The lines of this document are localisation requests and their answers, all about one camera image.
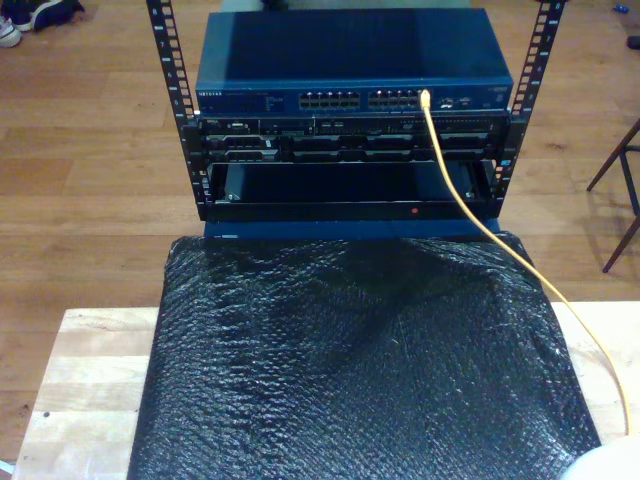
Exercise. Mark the blue flat rack unit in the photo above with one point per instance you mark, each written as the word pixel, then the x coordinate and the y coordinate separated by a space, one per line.
pixel 350 230

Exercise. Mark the black tray with red light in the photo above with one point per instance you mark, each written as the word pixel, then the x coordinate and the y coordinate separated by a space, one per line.
pixel 350 200

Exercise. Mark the black rack server unit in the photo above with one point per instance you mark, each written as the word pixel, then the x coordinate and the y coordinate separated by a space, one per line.
pixel 350 137

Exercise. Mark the black bubble mat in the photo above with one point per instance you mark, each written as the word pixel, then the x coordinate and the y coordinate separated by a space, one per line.
pixel 350 360

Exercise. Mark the dark shoe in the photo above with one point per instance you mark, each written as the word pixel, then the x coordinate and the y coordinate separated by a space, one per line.
pixel 50 12

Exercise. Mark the dark round floor object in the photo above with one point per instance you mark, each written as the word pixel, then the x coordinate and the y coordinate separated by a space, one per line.
pixel 634 42

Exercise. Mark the white shoe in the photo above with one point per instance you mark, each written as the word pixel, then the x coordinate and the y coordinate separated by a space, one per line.
pixel 9 34

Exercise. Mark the small blue floor object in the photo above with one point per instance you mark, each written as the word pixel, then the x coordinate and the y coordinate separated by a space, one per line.
pixel 620 8

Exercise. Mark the blue network switch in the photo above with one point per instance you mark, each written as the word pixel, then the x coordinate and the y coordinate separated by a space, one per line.
pixel 350 50

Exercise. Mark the black perforated rack post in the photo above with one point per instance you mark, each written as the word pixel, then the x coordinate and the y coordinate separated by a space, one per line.
pixel 537 50
pixel 172 65

